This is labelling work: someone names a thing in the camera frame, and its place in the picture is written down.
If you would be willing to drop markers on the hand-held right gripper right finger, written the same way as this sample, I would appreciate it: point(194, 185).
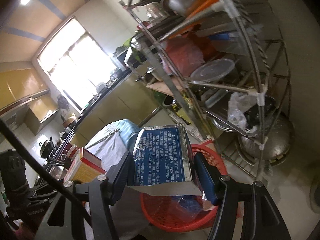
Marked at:
point(206, 180)

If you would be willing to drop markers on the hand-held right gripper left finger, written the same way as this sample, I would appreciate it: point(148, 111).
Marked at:
point(122, 177)

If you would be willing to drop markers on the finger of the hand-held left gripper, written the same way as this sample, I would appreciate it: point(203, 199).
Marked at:
point(42, 196)

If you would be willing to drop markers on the yellow red medicine box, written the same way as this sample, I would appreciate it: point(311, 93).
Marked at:
point(87, 172)

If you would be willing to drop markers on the silver blue toothpaste box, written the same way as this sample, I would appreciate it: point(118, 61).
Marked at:
point(162, 155)

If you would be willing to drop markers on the red plastic basket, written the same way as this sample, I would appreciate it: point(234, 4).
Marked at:
point(160, 212)

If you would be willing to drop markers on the grey tablecloth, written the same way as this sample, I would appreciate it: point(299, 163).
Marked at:
point(107, 152)

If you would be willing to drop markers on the black wok with lid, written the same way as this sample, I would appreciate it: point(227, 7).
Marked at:
point(47, 148)

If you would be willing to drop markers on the long thin stick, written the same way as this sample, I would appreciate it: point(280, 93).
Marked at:
point(106, 135)

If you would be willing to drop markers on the blue tablecloth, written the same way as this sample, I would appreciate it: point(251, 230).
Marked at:
point(127, 132)

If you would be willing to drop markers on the newspapers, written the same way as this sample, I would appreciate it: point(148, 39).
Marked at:
point(190, 127)

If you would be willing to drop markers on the metal tray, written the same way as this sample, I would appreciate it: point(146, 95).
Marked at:
point(220, 120)

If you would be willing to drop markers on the large metal pot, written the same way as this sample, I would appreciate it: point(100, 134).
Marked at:
point(270, 142)

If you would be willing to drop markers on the white plastic bag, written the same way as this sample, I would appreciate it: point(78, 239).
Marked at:
point(238, 110)

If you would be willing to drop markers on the yellow base cabinet unit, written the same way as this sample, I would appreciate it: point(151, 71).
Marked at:
point(120, 97)

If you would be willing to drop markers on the black plastic bag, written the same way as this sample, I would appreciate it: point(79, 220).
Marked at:
point(262, 110)

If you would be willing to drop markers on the metal rack with wooden shelf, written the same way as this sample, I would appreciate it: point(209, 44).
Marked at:
point(160, 88)

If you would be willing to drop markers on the tall stainless steel rack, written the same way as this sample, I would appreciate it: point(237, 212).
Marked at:
point(260, 96)

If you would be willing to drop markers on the clear plastic lid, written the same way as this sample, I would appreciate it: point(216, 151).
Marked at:
point(212, 71)

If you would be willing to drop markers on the window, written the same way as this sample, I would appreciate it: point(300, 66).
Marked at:
point(72, 62)

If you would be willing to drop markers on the pink red plastic bag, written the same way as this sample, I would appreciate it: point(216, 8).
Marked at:
point(185, 55)

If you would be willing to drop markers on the orange plastic board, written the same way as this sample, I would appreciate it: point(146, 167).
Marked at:
point(212, 2)

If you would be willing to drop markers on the small yellow wall cabinet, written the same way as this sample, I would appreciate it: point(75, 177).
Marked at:
point(42, 110)

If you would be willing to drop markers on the small grey wall fan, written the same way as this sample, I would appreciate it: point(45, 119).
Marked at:
point(63, 103)

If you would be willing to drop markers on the yellow wall cabinets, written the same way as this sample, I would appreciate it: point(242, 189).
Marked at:
point(20, 82)

